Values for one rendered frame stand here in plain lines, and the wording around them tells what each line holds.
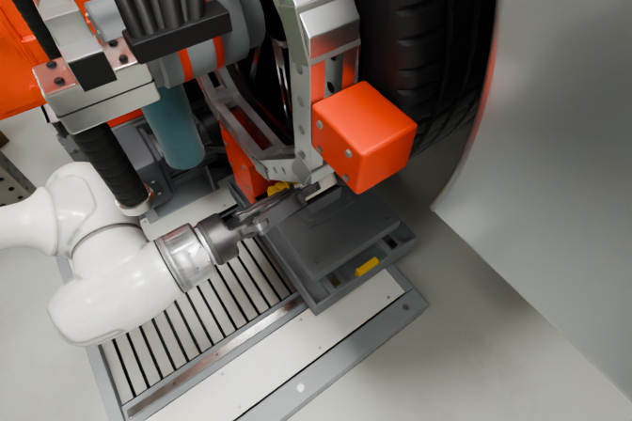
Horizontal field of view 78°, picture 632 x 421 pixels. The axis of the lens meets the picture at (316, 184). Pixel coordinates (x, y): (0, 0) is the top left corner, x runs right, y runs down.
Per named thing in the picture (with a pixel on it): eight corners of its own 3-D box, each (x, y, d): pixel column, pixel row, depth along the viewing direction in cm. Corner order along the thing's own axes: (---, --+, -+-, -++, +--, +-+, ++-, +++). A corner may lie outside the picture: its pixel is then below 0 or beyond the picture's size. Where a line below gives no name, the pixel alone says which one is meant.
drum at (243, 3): (274, 67, 62) (264, -24, 51) (143, 121, 55) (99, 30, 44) (232, 26, 69) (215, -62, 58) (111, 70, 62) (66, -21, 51)
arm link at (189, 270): (188, 301, 54) (227, 277, 56) (155, 245, 52) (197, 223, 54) (181, 283, 62) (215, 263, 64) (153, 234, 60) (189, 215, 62)
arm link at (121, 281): (173, 281, 50) (136, 209, 56) (46, 354, 45) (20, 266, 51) (193, 307, 59) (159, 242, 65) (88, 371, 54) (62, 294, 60)
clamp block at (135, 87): (163, 100, 40) (145, 55, 36) (71, 137, 37) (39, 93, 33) (145, 74, 42) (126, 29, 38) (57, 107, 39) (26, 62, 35)
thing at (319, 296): (412, 250, 120) (418, 234, 112) (315, 318, 108) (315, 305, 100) (318, 149, 145) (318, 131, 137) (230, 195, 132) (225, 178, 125)
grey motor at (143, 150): (267, 185, 135) (255, 109, 107) (150, 247, 121) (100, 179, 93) (242, 152, 144) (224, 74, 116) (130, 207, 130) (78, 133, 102)
